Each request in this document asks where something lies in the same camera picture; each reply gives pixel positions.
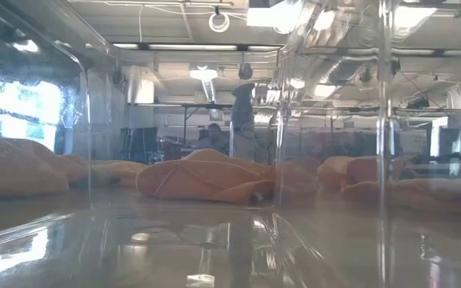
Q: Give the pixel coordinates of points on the orange microfiber towel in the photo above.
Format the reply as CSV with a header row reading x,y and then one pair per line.
x,y
198,180
77,161
414,198

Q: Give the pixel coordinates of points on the person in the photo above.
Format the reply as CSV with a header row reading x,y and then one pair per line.
x,y
214,138

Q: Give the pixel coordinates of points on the white blue spray bottle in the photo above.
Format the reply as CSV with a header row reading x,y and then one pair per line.
x,y
241,120

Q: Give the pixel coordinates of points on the black-legged background table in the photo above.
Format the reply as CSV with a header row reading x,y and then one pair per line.
x,y
198,106

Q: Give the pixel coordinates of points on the black round ceiling fixture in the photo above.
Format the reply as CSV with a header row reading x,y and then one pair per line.
x,y
245,72

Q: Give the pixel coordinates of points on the black cabinet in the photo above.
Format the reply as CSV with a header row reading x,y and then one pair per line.
x,y
138,144

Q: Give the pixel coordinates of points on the clear plastic bin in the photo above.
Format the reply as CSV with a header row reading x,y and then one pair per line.
x,y
198,240

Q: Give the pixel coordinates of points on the long ceiling light strip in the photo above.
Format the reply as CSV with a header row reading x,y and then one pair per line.
x,y
192,47

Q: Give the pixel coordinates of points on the ceiling light panel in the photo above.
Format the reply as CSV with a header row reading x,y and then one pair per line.
x,y
270,16

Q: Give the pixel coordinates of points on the bright window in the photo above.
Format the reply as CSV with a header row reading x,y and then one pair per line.
x,y
26,108

